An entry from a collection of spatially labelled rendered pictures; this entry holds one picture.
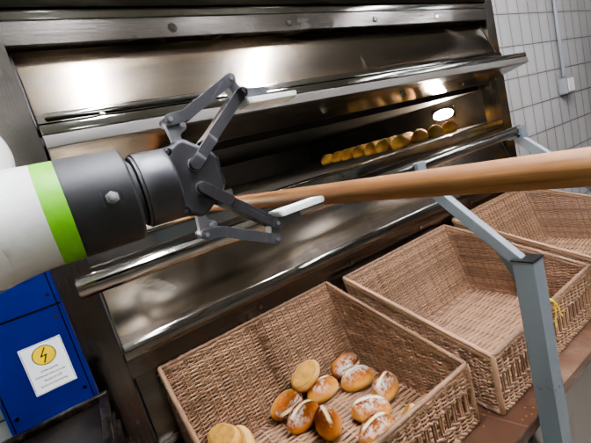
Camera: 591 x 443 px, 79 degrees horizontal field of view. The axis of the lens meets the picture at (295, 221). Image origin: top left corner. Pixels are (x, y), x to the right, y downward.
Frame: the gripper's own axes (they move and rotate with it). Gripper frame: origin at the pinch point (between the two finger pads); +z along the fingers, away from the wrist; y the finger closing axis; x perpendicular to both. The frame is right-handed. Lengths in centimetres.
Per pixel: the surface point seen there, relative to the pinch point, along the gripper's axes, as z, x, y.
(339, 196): 4.6, 0.4, 7.4
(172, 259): -15.5, -17.7, 10.7
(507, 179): 4.8, 22.6, 7.4
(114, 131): -13.6, -40.3, -13.7
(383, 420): 17, -19, 62
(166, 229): -7, -55, 9
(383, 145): 100, -80, 5
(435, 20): 117, -54, -37
